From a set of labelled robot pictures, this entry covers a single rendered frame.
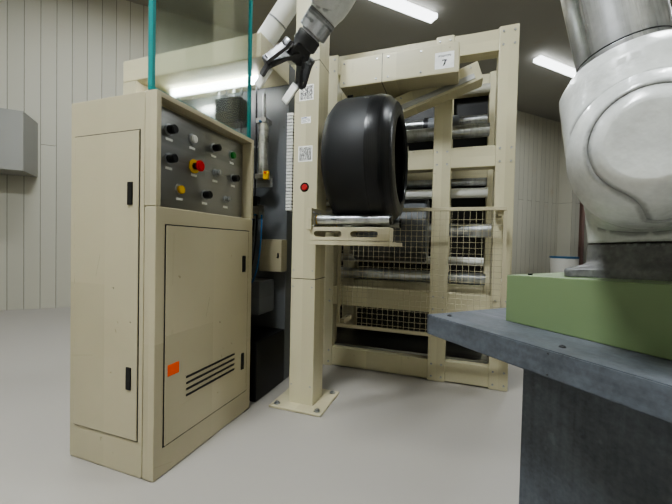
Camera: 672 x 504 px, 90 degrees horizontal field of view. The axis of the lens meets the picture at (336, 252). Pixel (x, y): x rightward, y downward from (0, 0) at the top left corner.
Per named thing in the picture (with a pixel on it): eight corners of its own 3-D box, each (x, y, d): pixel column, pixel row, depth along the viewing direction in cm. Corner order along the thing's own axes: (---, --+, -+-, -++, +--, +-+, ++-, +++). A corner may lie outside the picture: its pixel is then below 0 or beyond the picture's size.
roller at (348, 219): (313, 224, 152) (314, 214, 152) (317, 224, 156) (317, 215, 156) (391, 224, 140) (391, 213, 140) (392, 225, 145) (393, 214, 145)
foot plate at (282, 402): (268, 406, 162) (268, 402, 162) (293, 385, 187) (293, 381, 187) (320, 417, 153) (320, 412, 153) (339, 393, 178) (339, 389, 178)
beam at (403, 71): (339, 88, 182) (339, 59, 182) (352, 106, 206) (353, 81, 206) (459, 71, 162) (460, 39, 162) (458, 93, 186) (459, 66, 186)
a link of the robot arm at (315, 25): (305, 0, 98) (293, 19, 100) (323, 16, 95) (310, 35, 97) (321, 18, 106) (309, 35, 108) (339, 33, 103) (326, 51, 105)
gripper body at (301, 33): (311, 35, 107) (294, 61, 111) (295, 20, 100) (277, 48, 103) (325, 48, 105) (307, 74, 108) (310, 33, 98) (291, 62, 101)
